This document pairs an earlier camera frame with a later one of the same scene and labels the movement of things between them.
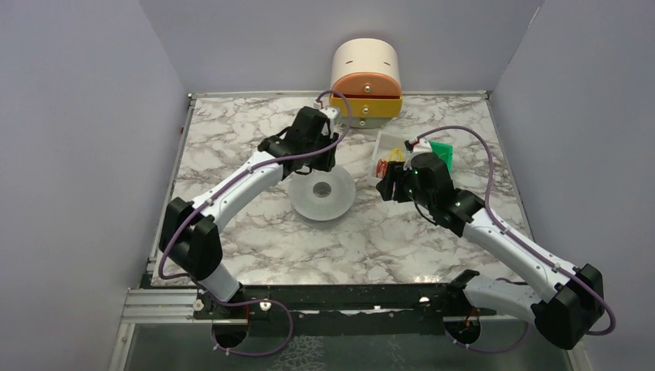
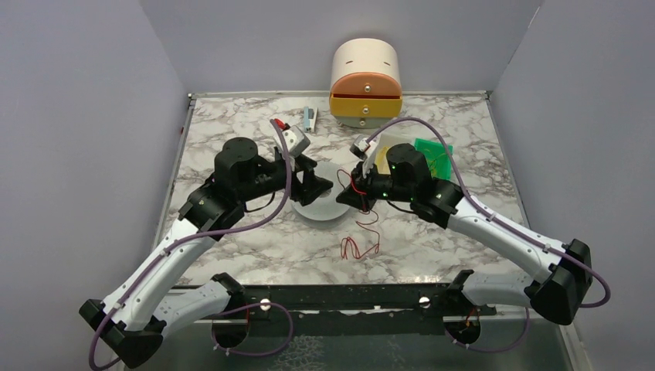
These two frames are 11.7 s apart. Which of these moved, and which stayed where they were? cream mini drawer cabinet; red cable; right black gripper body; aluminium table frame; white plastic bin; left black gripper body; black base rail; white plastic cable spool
Moved: left black gripper body; red cable; right black gripper body
Stayed: cream mini drawer cabinet; black base rail; aluminium table frame; white plastic cable spool; white plastic bin
